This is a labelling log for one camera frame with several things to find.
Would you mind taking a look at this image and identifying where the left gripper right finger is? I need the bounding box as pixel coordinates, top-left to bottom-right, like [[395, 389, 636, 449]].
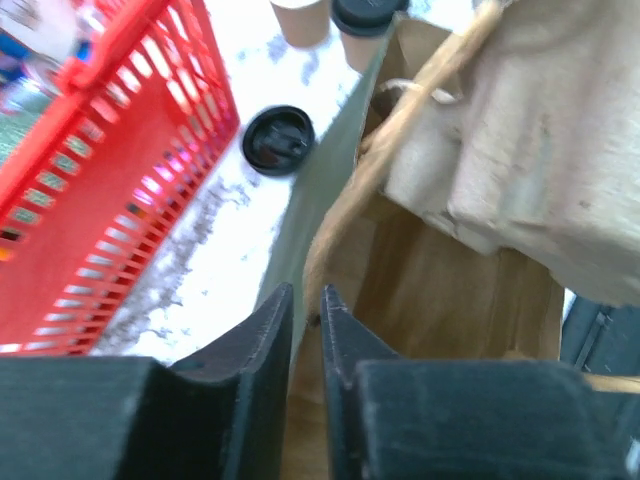
[[320, 286, 638, 479]]

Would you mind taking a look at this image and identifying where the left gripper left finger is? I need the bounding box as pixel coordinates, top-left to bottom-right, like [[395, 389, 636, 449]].
[[1, 283, 293, 479]]

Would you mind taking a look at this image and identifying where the green kraft paper bag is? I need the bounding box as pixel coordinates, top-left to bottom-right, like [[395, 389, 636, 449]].
[[254, 0, 566, 480]]

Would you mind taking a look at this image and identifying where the red plastic shopping basket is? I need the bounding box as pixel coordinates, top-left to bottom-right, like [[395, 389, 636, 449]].
[[1, 1, 239, 356]]

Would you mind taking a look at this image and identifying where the black cup lid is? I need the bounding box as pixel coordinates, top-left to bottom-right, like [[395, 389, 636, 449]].
[[331, 0, 410, 37]]

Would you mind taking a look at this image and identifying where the brown pulp cup carrier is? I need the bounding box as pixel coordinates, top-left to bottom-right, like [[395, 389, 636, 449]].
[[384, 1, 639, 306]]

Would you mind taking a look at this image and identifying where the brown paper coffee cup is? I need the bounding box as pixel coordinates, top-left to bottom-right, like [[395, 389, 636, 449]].
[[340, 31, 385, 73]]

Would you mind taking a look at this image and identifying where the stack of black cup lids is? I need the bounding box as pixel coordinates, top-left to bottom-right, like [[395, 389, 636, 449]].
[[241, 105, 316, 177]]

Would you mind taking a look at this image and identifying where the aluminium frame rail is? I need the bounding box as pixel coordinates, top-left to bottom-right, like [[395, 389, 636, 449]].
[[560, 296, 639, 376]]

